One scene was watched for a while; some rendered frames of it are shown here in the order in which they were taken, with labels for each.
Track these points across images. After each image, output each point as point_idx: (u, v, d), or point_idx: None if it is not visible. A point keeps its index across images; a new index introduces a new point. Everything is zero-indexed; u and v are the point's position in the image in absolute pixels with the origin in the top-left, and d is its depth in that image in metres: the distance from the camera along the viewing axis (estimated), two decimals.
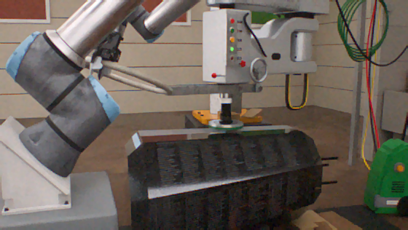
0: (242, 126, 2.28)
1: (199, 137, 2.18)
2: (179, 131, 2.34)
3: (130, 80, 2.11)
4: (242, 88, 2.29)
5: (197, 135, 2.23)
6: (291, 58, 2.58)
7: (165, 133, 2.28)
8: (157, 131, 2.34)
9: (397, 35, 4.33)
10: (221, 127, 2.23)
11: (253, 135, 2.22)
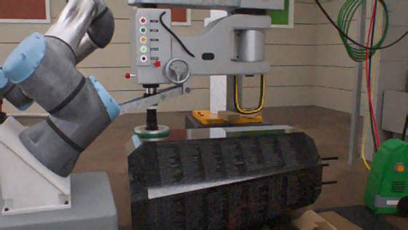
0: (167, 132, 2.26)
1: (199, 137, 2.18)
2: (179, 131, 2.34)
3: None
4: (167, 95, 2.24)
5: (197, 135, 2.23)
6: (236, 58, 2.44)
7: None
8: None
9: (397, 35, 4.33)
10: (146, 133, 2.20)
11: (253, 135, 2.22)
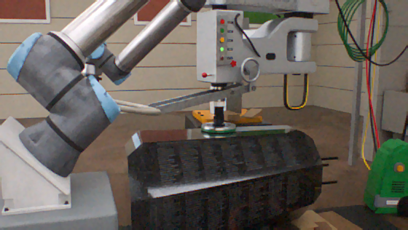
0: None
1: (199, 137, 2.18)
2: (179, 131, 2.34)
3: (124, 102, 2.23)
4: (234, 91, 2.33)
5: (197, 135, 2.23)
6: (291, 58, 2.58)
7: (165, 133, 2.28)
8: (157, 131, 2.34)
9: (397, 35, 4.33)
10: None
11: (253, 135, 2.22)
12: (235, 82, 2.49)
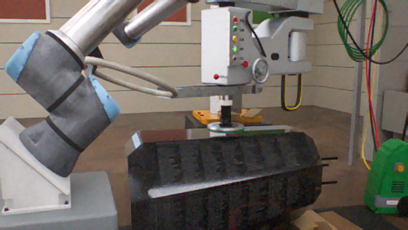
0: (229, 131, 2.13)
1: (199, 137, 2.18)
2: (179, 131, 2.34)
3: (127, 82, 1.97)
4: (242, 89, 2.21)
5: (197, 135, 2.23)
6: None
7: (165, 133, 2.28)
8: (157, 131, 2.34)
9: (397, 35, 4.33)
10: (209, 128, 2.20)
11: (253, 135, 2.22)
12: None
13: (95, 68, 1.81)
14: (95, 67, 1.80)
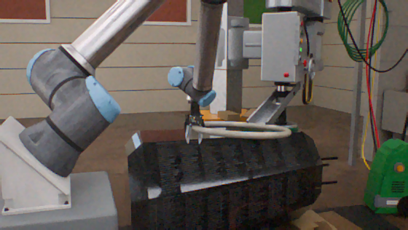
0: None
1: None
2: (179, 131, 2.34)
3: (218, 122, 2.07)
4: (294, 92, 2.46)
5: (197, 135, 2.23)
6: None
7: (165, 133, 2.28)
8: (157, 131, 2.34)
9: (397, 35, 4.33)
10: None
11: None
12: None
13: (204, 127, 1.89)
14: (204, 127, 1.88)
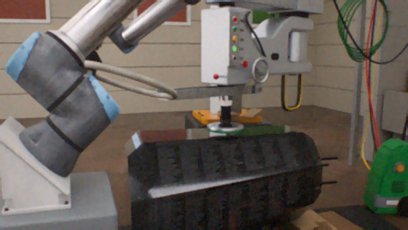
0: None
1: (199, 137, 2.18)
2: (179, 131, 2.34)
3: (127, 84, 1.97)
4: (242, 89, 2.21)
5: (197, 135, 2.23)
6: None
7: (165, 133, 2.28)
8: (157, 131, 2.34)
9: (397, 35, 4.33)
10: (243, 127, 2.21)
11: (253, 135, 2.22)
12: None
13: (95, 74, 1.82)
14: (94, 73, 1.81)
